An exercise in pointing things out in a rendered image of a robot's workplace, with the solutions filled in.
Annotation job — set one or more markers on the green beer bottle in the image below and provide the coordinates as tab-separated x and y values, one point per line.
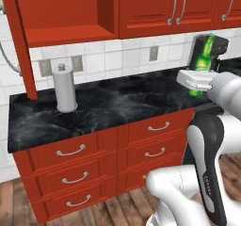
204	61

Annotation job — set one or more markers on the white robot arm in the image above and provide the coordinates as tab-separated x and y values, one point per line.
175	192

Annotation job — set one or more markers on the black coffee machine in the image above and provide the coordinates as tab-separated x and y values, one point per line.
219	46

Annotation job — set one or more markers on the red open wall cabinet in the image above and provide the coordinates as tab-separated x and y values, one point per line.
66	32

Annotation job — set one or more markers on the red open cabinet door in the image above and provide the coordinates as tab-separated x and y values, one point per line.
19	41

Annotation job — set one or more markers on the grey wall outlet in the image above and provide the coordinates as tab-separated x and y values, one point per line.
45	68
77	63
153	53

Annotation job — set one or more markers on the red wall cabinet door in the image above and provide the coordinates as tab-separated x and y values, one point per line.
144	10
226	22
200	7

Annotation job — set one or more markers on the grey paper towel holder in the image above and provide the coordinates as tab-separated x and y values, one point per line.
64	88

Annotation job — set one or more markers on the red drawer front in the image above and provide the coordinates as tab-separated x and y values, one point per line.
135	181
175	123
171	148
40	160
50	187
53	209

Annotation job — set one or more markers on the grey curved pipe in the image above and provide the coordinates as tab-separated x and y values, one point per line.
9	65

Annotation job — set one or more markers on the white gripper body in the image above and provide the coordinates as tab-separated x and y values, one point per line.
194	76

